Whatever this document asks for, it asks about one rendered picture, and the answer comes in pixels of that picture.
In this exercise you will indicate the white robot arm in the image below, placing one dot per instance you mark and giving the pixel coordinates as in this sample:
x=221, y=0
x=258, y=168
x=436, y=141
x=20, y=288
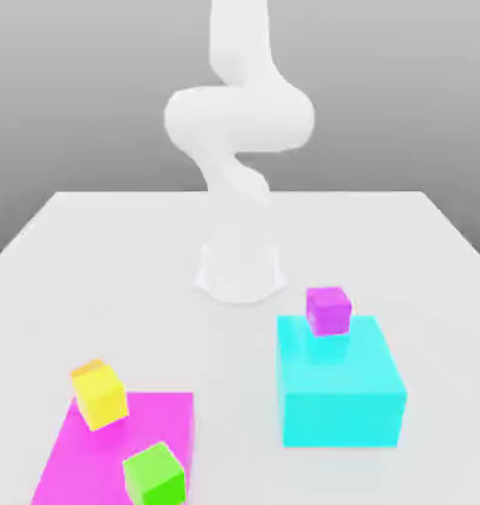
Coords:
x=239, y=118

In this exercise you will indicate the small green cube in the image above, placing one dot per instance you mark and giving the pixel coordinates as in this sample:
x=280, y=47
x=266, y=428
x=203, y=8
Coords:
x=154, y=475

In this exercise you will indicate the small yellow cube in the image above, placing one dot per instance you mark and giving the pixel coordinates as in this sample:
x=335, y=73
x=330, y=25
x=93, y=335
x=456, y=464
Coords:
x=100, y=396

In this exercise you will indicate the small purple cube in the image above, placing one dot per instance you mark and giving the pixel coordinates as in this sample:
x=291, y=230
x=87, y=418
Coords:
x=329, y=311

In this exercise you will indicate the large cyan box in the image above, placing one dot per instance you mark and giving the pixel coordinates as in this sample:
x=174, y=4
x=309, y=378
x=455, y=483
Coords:
x=338, y=394

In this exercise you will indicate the large magenta box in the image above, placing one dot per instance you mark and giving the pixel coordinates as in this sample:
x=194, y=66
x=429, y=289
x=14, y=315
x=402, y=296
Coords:
x=89, y=461

